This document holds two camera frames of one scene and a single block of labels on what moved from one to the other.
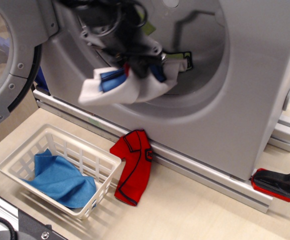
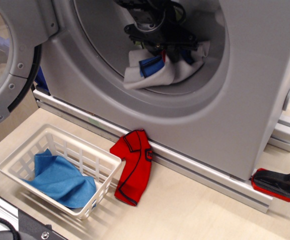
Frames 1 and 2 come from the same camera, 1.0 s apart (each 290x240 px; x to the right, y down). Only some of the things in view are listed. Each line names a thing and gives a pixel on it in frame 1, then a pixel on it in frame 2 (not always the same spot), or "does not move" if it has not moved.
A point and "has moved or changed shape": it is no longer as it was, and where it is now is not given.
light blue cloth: (54, 176) does not move
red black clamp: (285, 187) does not move
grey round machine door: (14, 30) does not move
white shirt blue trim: (135, 89) has moved or changed shape
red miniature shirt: (134, 147) does not move
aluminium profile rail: (245, 191) does not move
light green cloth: (148, 28) has moved or changed shape
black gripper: (120, 35) → (174, 38)
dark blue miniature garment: (110, 78) has moved or changed shape
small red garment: (126, 67) has moved or changed shape
